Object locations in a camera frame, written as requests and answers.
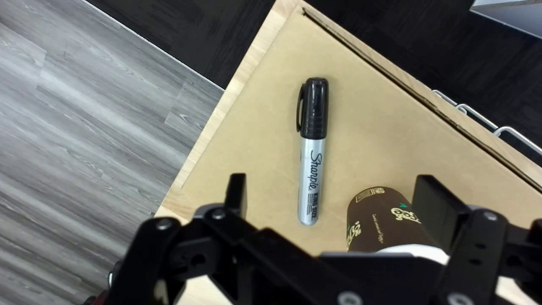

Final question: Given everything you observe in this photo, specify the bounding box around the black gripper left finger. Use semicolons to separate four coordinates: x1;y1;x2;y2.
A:
103;171;362;305

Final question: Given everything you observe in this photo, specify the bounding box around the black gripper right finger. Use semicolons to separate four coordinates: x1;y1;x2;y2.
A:
409;173;542;305

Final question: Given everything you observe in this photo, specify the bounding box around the black silver Sharpie marker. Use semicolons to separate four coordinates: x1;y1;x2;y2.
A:
294;77;331;227

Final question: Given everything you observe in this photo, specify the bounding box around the brown paper coffee cup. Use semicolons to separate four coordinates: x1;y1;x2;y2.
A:
341;185;452;268

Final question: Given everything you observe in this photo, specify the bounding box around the flat brown cardboard box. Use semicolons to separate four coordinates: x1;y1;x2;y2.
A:
167;4;542;305

